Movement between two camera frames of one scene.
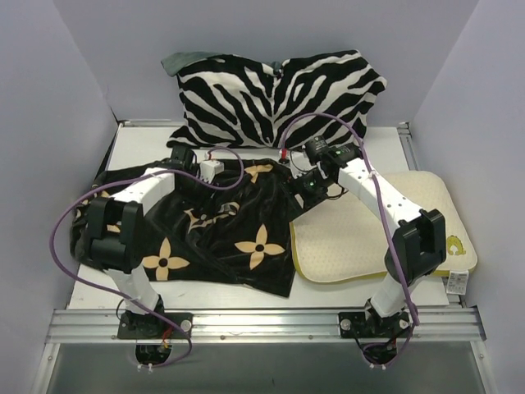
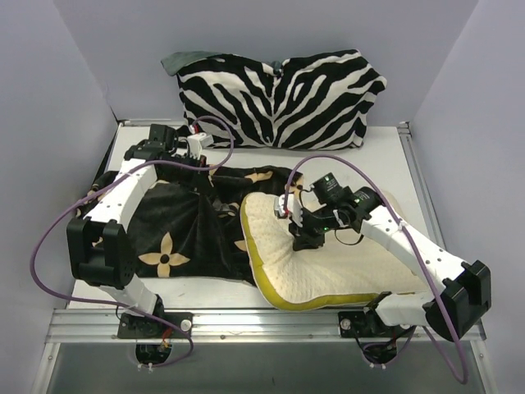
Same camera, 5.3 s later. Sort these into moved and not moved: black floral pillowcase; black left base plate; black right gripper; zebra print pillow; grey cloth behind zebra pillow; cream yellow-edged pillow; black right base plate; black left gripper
Moved: cream yellow-edged pillow; black floral pillowcase; black left gripper; black right gripper
Not moved: black left base plate; grey cloth behind zebra pillow; black right base plate; zebra print pillow
